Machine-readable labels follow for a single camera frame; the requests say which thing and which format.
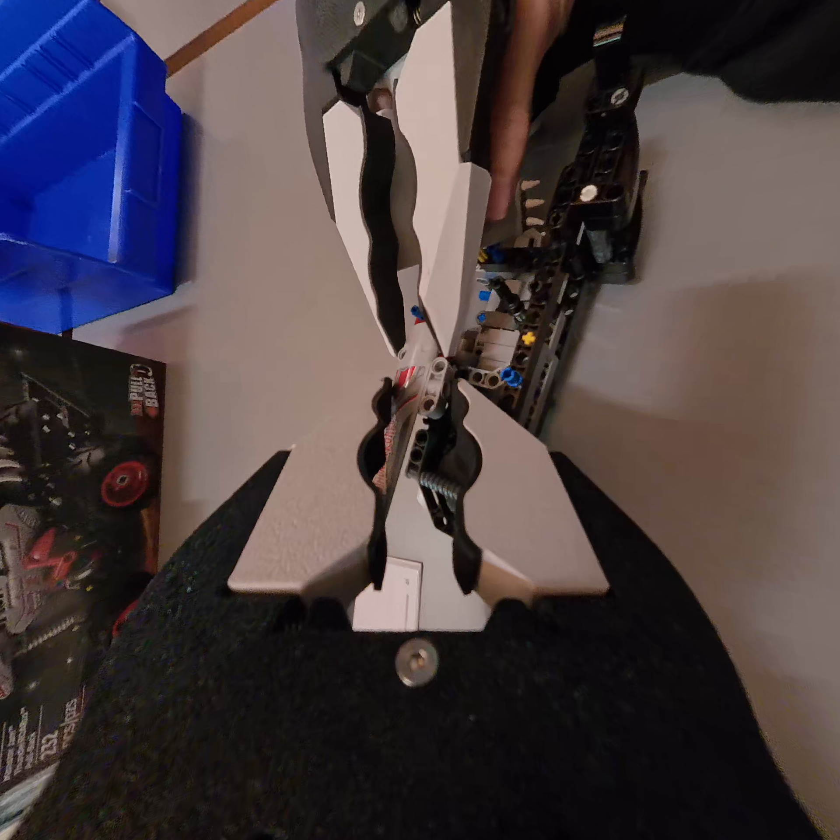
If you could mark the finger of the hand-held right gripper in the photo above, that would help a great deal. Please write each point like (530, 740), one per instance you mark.
(348, 184)
(433, 98)

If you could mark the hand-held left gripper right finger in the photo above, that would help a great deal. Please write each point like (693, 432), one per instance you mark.
(531, 525)

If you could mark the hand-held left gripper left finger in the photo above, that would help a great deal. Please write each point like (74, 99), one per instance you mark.
(308, 525)

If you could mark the toy truck chassis model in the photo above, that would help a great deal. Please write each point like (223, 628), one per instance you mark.
(558, 275)

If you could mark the person's right hand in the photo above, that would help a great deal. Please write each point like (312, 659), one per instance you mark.
(518, 118)

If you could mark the building instruction booklet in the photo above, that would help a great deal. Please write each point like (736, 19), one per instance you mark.
(394, 590)

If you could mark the black toy set box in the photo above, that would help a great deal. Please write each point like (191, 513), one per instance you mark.
(65, 426)

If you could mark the blue plastic bin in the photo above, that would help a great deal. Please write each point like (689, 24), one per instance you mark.
(85, 164)

